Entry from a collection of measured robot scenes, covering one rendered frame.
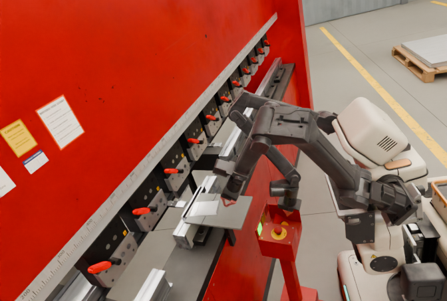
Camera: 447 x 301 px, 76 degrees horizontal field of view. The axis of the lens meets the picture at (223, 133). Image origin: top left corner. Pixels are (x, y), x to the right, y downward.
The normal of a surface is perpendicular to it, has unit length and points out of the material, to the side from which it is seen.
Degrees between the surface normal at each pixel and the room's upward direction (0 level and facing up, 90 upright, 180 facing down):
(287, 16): 90
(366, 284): 0
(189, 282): 0
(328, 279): 0
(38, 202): 90
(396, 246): 90
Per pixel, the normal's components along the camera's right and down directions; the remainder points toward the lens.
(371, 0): -0.26, 0.54
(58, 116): 0.91, -0.03
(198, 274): -0.25, -0.84
